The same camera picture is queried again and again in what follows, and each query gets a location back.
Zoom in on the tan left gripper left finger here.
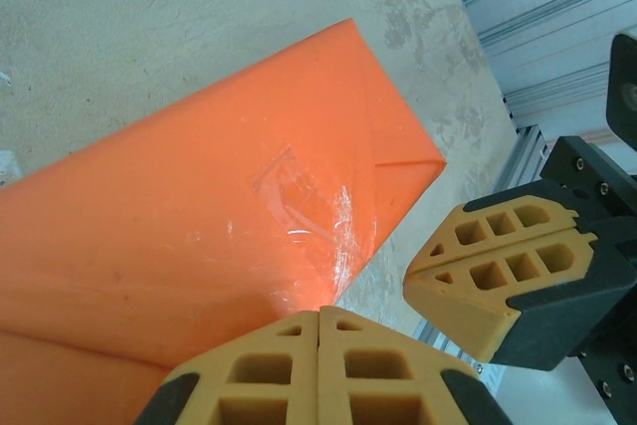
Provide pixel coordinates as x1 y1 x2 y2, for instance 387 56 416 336
133 310 319 425

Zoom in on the clear adhesive tape piece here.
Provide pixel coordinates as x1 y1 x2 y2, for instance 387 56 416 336
247 144 362 292

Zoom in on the orange wrapping paper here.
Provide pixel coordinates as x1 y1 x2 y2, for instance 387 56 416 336
0 17 448 425

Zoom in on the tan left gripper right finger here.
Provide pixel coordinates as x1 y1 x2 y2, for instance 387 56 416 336
317 305 509 425

